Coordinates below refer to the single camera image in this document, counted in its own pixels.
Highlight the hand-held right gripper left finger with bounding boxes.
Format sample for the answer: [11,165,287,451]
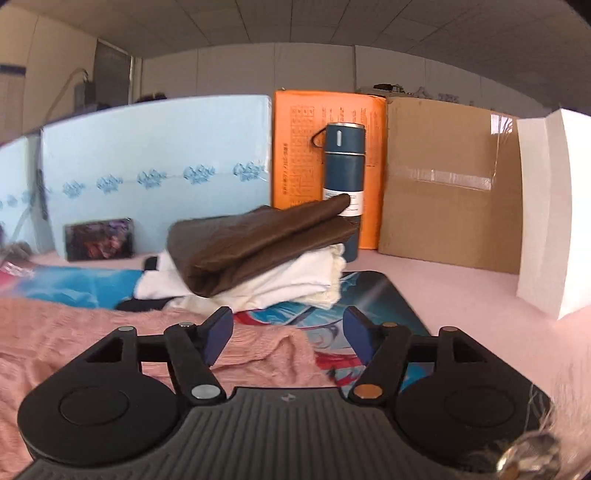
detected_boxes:
[73,306,235,405]

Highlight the brown folded garment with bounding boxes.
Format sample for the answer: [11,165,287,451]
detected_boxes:
[166,194,358,298]

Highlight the dark printed picture card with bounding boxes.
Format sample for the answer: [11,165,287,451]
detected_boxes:
[64,218,136,263]

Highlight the dark blue thermos bottle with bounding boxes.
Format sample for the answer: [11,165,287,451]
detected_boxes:
[311,122,367,262]

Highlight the orange printed box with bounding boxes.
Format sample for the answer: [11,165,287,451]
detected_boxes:
[270,89,387,250]

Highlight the white folded garment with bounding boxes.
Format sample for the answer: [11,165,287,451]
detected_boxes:
[135,243,347,311]

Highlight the pink knitted sweater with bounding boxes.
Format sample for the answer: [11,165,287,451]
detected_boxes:
[0,298,337,480]

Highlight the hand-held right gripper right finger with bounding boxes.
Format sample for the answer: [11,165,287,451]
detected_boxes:
[343,306,508,408]

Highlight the printed desk mat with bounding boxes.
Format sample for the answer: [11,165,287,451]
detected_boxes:
[0,265,437,393]

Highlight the brown cardboard box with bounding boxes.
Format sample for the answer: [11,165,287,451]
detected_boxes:
[378,96,523,275]

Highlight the light blue foam board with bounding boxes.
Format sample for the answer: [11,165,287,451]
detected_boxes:
[0,95,274,259]

